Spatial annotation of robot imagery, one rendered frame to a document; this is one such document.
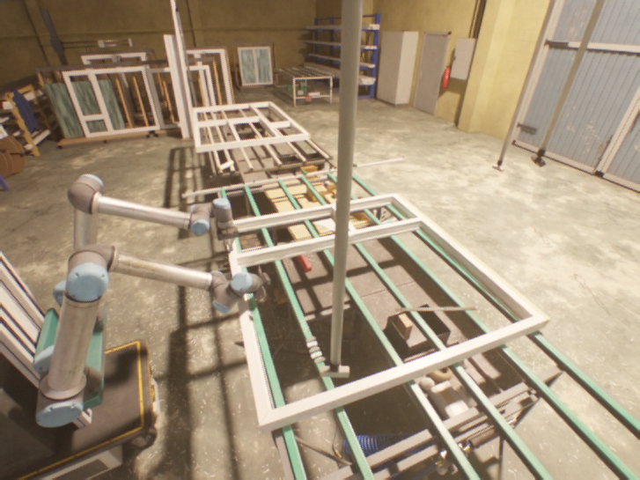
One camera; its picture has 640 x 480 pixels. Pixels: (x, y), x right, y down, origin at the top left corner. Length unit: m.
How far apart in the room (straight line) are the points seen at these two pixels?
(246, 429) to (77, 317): 1.38
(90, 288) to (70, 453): 1.24
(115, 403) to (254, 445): 0.87
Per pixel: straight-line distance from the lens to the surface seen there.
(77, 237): 2.06
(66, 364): 1.50
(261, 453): 2.27
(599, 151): 7.37
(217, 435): 2.37
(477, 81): 8.59
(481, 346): 1.65
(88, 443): 2.29
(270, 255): 2.00
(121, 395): 2.36
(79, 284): 1.25
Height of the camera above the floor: 2.12
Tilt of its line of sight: 35 degrees down
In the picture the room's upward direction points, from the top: straight up
